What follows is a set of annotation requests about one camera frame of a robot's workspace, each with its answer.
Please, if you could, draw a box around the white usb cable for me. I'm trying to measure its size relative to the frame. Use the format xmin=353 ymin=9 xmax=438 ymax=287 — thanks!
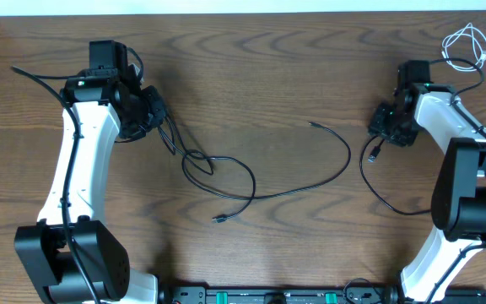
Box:
xmin=440 ymin=22 xmax=486 ymax=73

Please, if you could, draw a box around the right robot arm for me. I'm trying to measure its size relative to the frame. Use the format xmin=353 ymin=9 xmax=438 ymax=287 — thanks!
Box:
xmin=368 ymin=60 xmax=486 ymax=303

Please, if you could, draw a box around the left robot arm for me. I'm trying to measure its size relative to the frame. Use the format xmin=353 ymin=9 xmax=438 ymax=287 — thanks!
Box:
xmin=14 ymin=41 xmax=167 ymax=303

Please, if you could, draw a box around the black left camera cable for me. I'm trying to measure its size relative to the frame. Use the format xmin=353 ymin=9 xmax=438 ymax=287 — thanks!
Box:
xmin=10 ymin=65 xmax=103 ymax=304

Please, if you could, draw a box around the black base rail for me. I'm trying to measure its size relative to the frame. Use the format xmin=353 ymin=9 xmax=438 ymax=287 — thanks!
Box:
xmin=158 ymin=285 xmax=486 ymax=304

